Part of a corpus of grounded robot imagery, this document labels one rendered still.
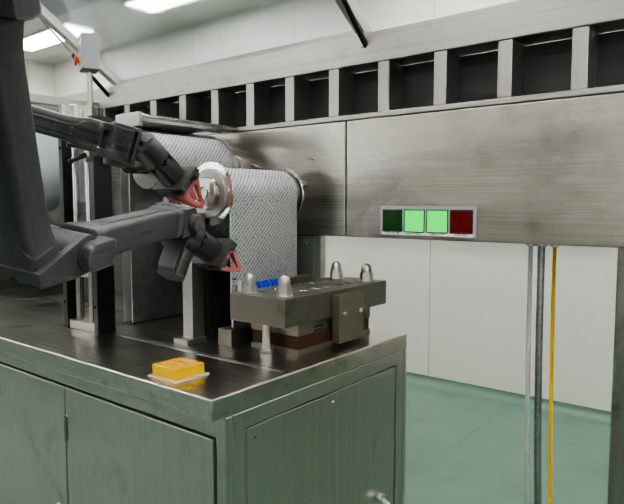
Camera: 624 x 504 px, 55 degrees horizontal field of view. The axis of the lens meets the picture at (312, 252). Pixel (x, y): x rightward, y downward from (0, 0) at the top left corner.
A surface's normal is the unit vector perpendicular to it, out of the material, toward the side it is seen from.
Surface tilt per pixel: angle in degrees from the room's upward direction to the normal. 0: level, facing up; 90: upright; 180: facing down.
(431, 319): 90
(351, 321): 90
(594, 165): 90
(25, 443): 90
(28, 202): 102
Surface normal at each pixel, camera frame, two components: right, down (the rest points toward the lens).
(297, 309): 0.79, 0.05
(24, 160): 0.95, 0.23
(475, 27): -0.62, 0.07
